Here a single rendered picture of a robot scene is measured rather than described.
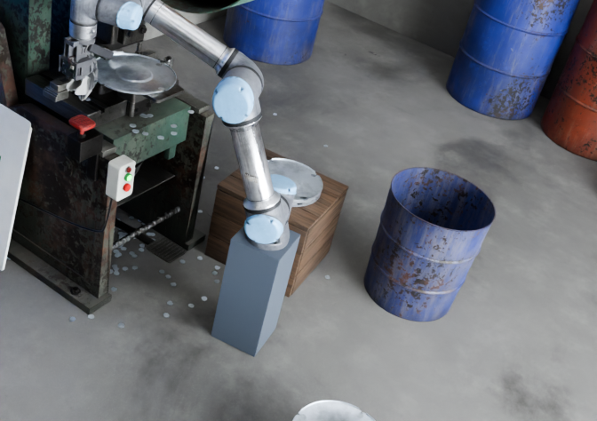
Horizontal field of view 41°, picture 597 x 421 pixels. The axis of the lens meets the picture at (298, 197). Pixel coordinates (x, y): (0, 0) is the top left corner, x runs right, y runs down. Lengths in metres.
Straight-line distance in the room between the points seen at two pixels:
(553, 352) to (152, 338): 1.60
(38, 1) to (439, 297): 1.82
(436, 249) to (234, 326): 0.80
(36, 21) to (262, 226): 1.04
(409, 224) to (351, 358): 0.54
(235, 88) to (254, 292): 0.80
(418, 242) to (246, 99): 1.07
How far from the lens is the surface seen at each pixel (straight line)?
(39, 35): 2.85
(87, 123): 2.50
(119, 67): 2.79
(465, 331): 3.28
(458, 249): 3.00
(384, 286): 3.16
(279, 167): 3.17
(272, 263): 2.58
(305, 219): 2.95
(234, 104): 2.20
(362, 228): 3.62
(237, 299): 2.74
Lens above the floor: 2.03
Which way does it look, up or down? 33 degrees down
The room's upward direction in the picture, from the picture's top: 14 degrees clockwise
